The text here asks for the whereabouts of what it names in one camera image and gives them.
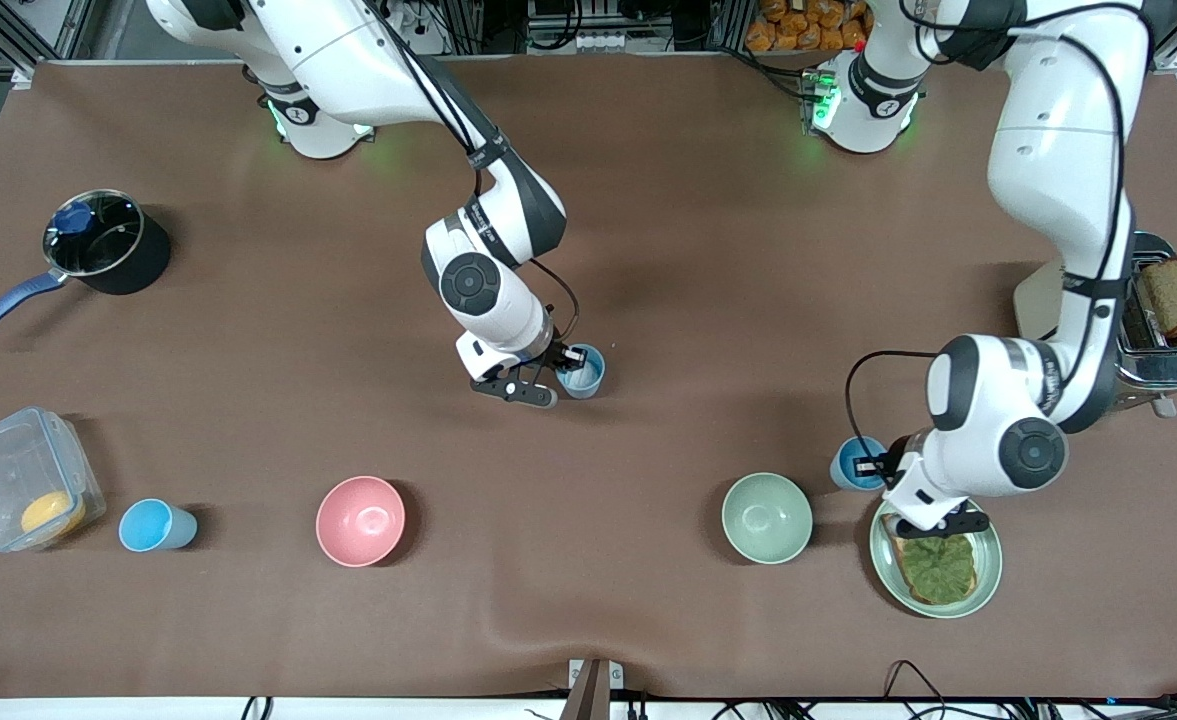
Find cream and chrome toaster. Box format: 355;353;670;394
1013;230;1177;419

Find orange snack packets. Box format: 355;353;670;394
745;0;869;53

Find clear plastic lidded container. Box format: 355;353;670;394
0;405;107;554

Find black pot with blue handle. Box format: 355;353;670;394
0;188;172;344

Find pale green bowl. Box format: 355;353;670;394
721;472;814;566

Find brown table mat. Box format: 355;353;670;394
0;52;1177;701

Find pink bowl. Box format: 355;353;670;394
315;475;407;569

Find glass lid with blue knob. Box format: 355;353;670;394
45;192;144;278

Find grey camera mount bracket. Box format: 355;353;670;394
566;657;625;720

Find yellow round food piece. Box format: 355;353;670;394
20;490;87;538

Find blue plastic cup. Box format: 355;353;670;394
830;436;889;492
118;498;199;553
558;345;606;401

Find white power strip with plugs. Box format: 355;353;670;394
388;0;451;56

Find toast slice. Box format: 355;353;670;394
886;530;979;606

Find brown bread slice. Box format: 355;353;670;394
1141;258;1177;338

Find green lettuce leaf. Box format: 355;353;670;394
898;535;977;604

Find pale green plate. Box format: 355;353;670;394
869;497;1004;620

